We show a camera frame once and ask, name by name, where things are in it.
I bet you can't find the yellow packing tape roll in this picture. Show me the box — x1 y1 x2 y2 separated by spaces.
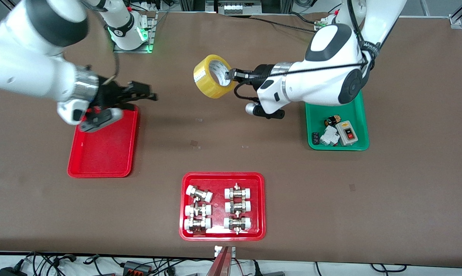
193 54 237 99

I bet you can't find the empty-style large red tray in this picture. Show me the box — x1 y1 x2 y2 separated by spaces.
67 104 140 179

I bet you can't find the green plastic tray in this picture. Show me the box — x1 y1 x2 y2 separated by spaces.
305 90 370 152

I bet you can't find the red tray with fittings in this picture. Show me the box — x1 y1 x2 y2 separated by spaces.
179 172 266 242

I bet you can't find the white power strip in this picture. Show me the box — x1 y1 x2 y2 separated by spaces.
217 0 263 15

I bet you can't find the white circuit breaker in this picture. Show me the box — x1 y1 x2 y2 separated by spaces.
319 126 340 148

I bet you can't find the tilted white-capped metal pipe fitting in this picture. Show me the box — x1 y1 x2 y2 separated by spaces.
186 185 214 203

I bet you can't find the black orange connector box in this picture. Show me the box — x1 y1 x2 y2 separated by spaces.
122 261 153 275

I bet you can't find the red metal bar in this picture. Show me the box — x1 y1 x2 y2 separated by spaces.
206 246 233 276

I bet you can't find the black power adapter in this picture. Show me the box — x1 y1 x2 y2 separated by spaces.
0 266 26 276

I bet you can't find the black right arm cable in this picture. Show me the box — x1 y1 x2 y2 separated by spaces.
100 49 120 84

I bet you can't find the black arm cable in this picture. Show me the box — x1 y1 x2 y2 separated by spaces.
234 0 379 103
100 49 120 84

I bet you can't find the aluminium arm base plate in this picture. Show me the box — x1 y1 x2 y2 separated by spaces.
113 11 157 54
314 17 337 31

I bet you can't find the black table cable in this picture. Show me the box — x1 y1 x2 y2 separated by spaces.
250 11 325 34

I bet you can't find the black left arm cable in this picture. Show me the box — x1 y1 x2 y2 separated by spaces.
234 0 379 103

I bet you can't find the grey push-button switch box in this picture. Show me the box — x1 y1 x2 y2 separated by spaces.
335 121 359 147

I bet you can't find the silver metal bracket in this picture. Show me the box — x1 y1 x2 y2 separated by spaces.
214 245 236 258

